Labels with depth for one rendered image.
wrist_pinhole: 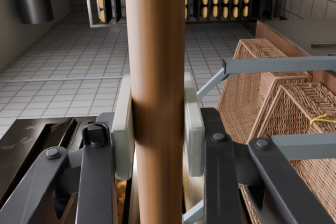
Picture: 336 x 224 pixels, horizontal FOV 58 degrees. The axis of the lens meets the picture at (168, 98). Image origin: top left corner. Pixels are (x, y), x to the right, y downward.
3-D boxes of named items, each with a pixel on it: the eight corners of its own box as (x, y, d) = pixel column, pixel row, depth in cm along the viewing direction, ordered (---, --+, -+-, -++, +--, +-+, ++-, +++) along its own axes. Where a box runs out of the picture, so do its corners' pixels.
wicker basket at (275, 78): (294, 173, 139) (234, 175, 139) (257, 113, 190) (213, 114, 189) (314, 74, 118) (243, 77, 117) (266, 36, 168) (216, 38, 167)
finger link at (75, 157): (112, 195, 13) (43, 199, 13) (122, 132, 18) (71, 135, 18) (108, 169, 13) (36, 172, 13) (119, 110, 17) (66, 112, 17)
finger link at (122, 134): (131, 181, 15) (116, 182, 15) (137, 112, 22) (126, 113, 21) (126, 131, 14) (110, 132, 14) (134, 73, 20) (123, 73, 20)
